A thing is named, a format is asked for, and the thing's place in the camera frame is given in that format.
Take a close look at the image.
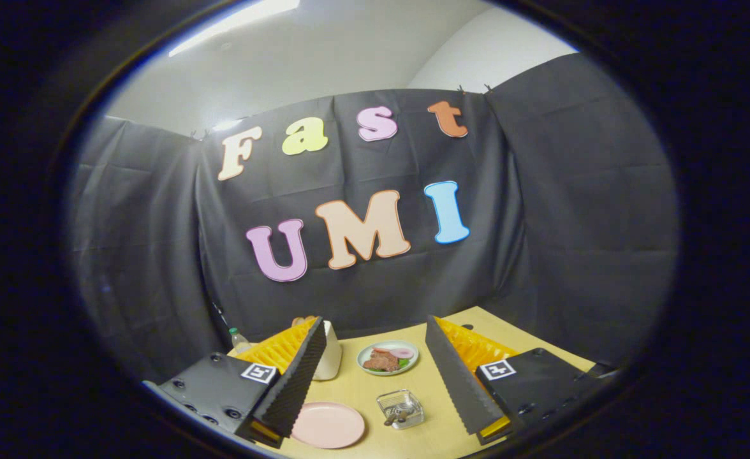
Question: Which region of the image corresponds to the brown meat steak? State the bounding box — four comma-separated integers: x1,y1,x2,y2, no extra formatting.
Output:
362,349,401,372

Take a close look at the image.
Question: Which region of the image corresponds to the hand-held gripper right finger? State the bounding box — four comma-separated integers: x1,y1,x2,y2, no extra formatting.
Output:
423,314,607,446

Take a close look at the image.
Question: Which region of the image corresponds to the clear plastic water bottle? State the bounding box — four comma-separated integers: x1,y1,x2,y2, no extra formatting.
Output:
228,328,253,356

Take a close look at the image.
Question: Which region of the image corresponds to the pink round plate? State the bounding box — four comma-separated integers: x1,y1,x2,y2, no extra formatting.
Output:
291,402,365,449

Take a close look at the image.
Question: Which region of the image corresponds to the pale green plate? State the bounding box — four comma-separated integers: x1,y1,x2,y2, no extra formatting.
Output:
357,340,420,377

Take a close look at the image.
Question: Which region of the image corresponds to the metal wire cutlery basket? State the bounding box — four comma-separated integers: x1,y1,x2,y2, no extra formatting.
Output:
376,389,425,430

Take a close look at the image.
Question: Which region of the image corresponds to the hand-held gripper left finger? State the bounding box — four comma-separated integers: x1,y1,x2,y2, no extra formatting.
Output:
158,316,328,449

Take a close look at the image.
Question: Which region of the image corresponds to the cream white toaster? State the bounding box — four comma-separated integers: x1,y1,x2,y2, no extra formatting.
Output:
311,320,343,381

